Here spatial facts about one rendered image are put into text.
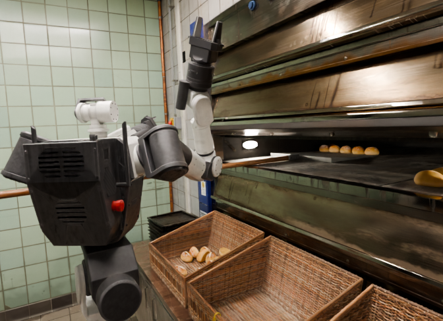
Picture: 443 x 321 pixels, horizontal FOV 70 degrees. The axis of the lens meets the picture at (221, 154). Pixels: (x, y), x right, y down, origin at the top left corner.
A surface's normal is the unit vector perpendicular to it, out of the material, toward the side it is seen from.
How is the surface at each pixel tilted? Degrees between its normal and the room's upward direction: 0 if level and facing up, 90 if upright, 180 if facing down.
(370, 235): 70
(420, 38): 90
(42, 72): 90
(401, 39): 90
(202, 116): 114
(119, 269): 45
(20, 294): 90
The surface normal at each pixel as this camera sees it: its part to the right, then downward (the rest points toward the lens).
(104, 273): 0.32, -0.66
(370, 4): -0.83, -0.27
